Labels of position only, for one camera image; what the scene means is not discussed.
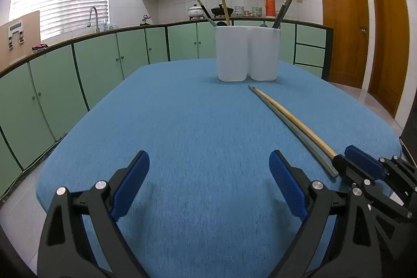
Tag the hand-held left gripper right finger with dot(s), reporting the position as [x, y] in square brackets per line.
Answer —
[286, 186]

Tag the red cloth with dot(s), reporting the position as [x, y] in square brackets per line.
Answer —
[40, 47]

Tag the grey metal chopstick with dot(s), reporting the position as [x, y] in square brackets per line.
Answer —
[289, 4]
[322, 162]

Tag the wooden chopstick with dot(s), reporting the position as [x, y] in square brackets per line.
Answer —
[321, 144]
[223, 1]

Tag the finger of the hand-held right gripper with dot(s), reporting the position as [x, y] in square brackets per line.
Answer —
[361, 158]
[350, 170]

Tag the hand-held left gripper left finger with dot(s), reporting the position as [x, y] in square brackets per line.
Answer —
[130, 186]

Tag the blue tablecloth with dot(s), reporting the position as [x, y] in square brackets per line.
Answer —
[195, 134]

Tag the green drawer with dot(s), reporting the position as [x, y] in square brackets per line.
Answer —
[308, 69]
[309, 55]
[311, 36]

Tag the orange thermos flask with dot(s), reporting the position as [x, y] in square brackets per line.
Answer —
[269, 4]

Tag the white utensil holder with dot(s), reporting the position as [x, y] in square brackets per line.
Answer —
[234, 53]

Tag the black wok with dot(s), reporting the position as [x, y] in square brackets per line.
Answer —
[216, 11]

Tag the patterned jar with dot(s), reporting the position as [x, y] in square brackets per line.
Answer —
[256, 11]
[239, 11]

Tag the silver cooking pot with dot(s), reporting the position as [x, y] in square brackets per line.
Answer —
[195, 12]

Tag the metal kitchen faucet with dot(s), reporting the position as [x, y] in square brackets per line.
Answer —
[96, 17]

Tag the wooden door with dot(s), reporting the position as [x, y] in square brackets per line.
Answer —
[389, 37]
[342, 20]

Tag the green base cabinets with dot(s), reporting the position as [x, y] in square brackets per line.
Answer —
[97, 59]

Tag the black chopstick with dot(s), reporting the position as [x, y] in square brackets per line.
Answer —
[284, 4]

